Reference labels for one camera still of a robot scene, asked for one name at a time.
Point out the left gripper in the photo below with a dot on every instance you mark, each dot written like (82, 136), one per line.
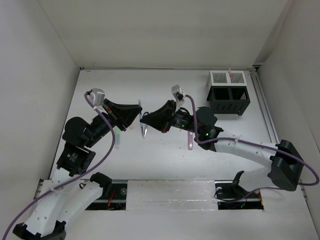
(120, 114)

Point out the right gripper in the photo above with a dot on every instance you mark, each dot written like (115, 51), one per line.
(162, 118)

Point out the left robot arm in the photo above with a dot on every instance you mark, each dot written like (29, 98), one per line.
(53, 213)

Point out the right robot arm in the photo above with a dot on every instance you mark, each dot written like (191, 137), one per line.
(279, 167)

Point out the green highlighter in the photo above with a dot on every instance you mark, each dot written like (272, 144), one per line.
(117, 132)

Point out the purple highlighter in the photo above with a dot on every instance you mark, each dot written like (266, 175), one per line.
(190, 140)

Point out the black organizer box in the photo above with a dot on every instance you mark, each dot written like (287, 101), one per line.
(229, 100)

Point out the white organizer box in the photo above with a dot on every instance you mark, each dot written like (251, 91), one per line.
(221, 78)

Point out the black handled scissors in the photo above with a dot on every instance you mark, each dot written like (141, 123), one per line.
(144, 127)

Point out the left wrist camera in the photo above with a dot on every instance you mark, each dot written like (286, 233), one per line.
(96, 97)

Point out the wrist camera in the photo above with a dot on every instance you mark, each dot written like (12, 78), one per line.
(178, 94)
(96, 97)

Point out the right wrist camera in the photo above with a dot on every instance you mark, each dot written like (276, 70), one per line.
(178, 94)

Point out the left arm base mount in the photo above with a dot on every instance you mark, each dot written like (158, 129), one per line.
(114, 196)

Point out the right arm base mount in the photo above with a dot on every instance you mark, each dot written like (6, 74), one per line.
(230, 196)

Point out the aluminium rail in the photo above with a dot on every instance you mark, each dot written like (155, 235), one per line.
(266, 115)

